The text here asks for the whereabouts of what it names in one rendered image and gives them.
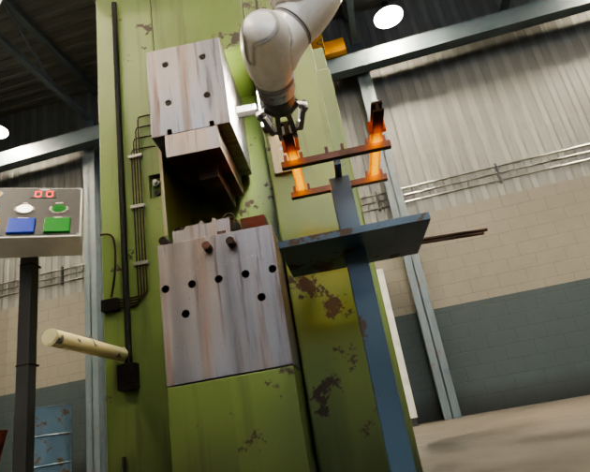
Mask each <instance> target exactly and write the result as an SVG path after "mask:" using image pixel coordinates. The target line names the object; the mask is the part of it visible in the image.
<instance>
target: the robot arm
mask: <svg viewBox="0 0 590 472"><path fill-rule="evenodd" d="M1 1H2V0H0V3H1ZM268 2H269V3H270V4H271V6H272V8H273V10H270V9H267V8H261V9H257V10H254V11H252V12H251V13H249V14H248V15H247V16H246V17H245V18H244V20H243V23H242V26H241V31H240V45H241V52H242V57H243V62H244V65H245V68H246V70H247V72H248V74H249V76H250V78H251V79H252V80H253V82H254V84H255V86H256V89H257V92H258V97H259V98H260V99H261V100H262V101H263V103H264V105H263V109H262V110H260V109H256V116H257V120H259V121H260V122H262V123H263V125H264V126H265V128H266V129H267V130H268V132H269V133H270V135H271V136H272V137H273V136H275V135H278V138H279V140H280V141H282V140H284V139H283V135H284V134H285V129H284V127H283V126H282V127H281V121H280V118H282V117H287V119H288V122H289V126H288V128H289V133H292V135H293V139H295V138H298V133H297V131H298V130H303V125H304V117H305V113H306V112H307V110H308V104H307V100H306V99H303V100H302V101H298V99H297V98H296V97H295V95H294V94H295V91H296V89H295V78H294V70H295V69H296V67H297V65H298V63H299V61H300V59H301V57H302V55H303V53H304V52H305V50H306V49H307V47H308V46H309V45H310V44H311V43H312V42H313V41H314V40H315V39H316V38H317V37H318V36H319V35H320V34H321V33H322V32H323V31H324V29H325V28H326V27H327V25H328V24H329V23H330V21H331V20H332V18H333V16H334V15H335V13H336V11H337V9H338V8H339V6H340V4H341V2H342V0H268ZM297 107H298V108H299V111H298V120H297V122H298V123H296V124H295V122H294V119H293V116H292V112H294V111H295V110H296V109H297ZM266 114H269V115H271V116H272V117H274V118H275V122H276V127H274V126H273V124H272V123H271V121H270V120H269V118H268V117H267V115H266Z"/></svg>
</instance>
